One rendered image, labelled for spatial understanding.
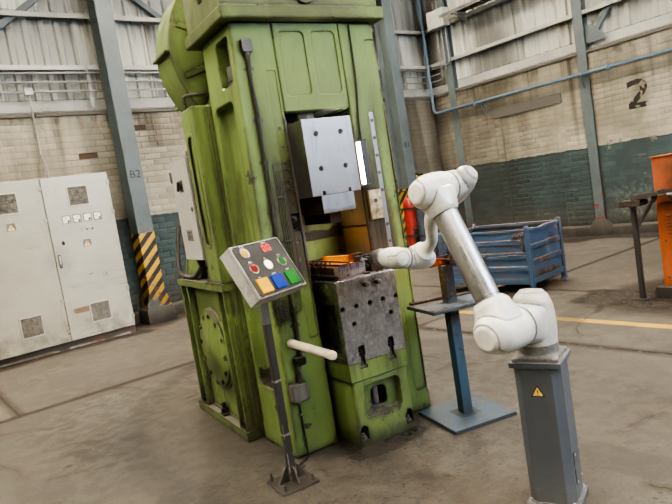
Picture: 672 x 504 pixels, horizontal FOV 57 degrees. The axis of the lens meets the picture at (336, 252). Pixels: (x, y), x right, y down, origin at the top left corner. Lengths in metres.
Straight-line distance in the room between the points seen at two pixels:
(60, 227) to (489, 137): 7.63
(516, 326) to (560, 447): 0.54
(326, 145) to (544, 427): 1.71
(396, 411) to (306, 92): 1.81
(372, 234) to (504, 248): 3.49
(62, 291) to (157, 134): 2.70
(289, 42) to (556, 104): 8.18
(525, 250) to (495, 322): 4.43
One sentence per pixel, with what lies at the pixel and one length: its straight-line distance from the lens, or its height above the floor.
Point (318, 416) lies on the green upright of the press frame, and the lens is 3.46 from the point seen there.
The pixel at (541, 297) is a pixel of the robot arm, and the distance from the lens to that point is 2.49.
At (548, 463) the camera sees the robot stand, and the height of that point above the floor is 0.19.
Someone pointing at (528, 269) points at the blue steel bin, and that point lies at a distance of 6.74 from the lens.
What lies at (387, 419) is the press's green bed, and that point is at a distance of 3.47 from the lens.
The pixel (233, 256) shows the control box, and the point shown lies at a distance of 2.79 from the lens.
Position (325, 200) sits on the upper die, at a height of 1.34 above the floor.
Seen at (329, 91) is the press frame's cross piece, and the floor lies 1.92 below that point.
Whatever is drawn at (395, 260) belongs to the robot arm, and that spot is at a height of 1.01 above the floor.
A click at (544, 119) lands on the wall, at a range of 11.36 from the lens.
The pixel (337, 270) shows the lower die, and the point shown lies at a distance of 3.24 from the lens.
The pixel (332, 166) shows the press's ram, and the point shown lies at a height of 1.51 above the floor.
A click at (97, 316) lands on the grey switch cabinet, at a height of 0.33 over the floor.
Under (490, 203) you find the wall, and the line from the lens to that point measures 12.12.
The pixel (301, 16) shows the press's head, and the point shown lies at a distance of 3.45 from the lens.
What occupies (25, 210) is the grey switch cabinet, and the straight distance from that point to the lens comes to 8.07.
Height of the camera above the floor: 1.36
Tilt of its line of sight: 5 degrees down
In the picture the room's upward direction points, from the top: 9 degrees counter-clockwise
